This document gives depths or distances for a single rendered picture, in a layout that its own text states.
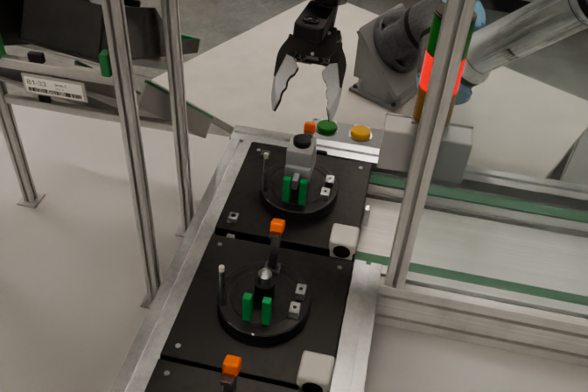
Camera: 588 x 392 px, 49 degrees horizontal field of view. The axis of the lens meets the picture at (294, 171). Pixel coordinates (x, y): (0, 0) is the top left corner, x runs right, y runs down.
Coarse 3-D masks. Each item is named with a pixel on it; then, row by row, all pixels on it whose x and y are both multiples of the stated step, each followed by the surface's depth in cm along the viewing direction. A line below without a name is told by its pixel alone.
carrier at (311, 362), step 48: (240, 240) 107; (192, 288) 99; (240, 288) 97; (288, 288) 98; (336, 288) 101; (192, 336) 93; (240, 336) 92; (288, 336) 93; (336, 336) 94; (288, 384) 88
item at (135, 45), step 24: (24, 0) 86; (48, 0) 84; (72, 0) 83; (24, 24) 86; (48, 24) 85; (72, 24) 84; (96, 24) 83; (144, 24) 92; (48, 48) 86; (72, 48) 85; (96, 48) 84; (144, 48) 93; (192, 48) 108
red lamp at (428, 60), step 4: (424, 56) 81; (428, 56) 79; (424, 60) 80; (428, 60) 79; (432, 60) 79; (424, 64) 80; (428, 64) 80; (424, 68) 81; (428, 68) 80; (424, 72) 81; (428, 72) 80; (424, 76) 81; (428, 76) 80; (420, 80) 82; (424, 80) 81; (428, 80) 81; (420, 84) 82; (424, 84) 81; (424, 88) 82
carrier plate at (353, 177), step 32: (256, 160) 123; (320, 160) 124; (352, 160) 124; (256, 192) 116; (352, 192) 117; (224, 224) 110; (256, 224) 110; (288, 224) 110; (320, 224) 111; (352, 224) 111
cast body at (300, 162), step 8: (296, 136) 109; (304, 136) 109; (296, 144) 108; (304, 144) 107; (312, 144) 109; (288, 152) 108; (296, 152) 107; (304, 152) 107; (312, 152) 108; (288, 160) 109; (296, 160) 108; (304, 160) 108; (312, 160) 110; (288, 168) 109; (296, 168) 109; (304, 168) 109; (312, 168) 112; (288, 176) 110; (296, 176) 109; (304, 176) 109; (296, 184) 108
